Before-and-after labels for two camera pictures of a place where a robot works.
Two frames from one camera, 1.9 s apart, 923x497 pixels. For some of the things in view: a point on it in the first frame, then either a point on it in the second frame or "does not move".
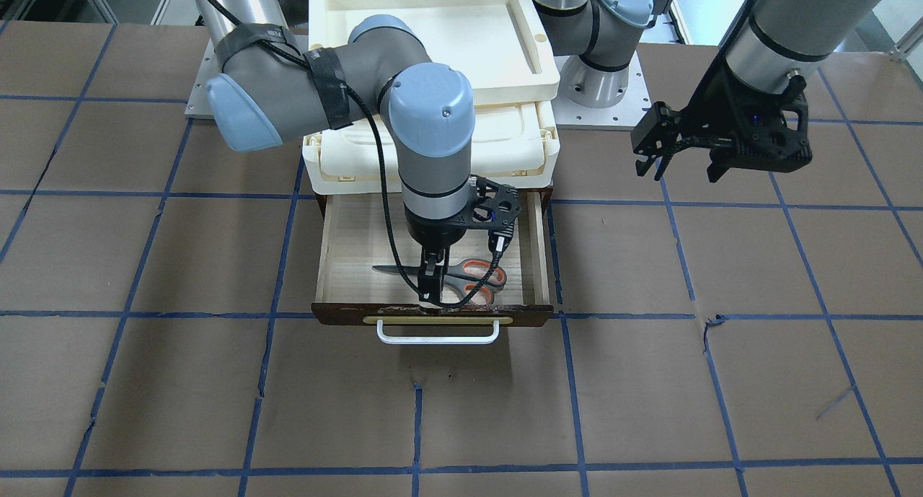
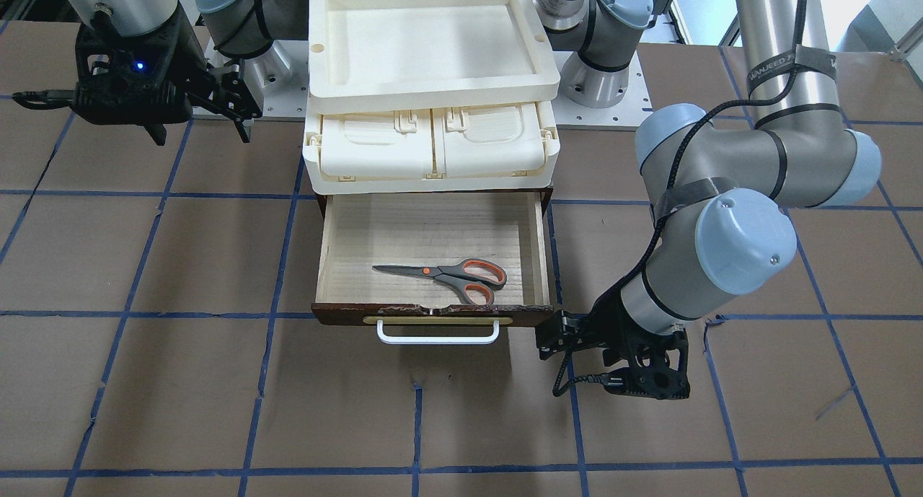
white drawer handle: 437,340 does not move
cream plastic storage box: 517,140 does not move
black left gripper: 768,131 -> 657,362
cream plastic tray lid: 489,31 does not move
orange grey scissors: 475,278 does not move
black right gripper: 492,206 -> 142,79
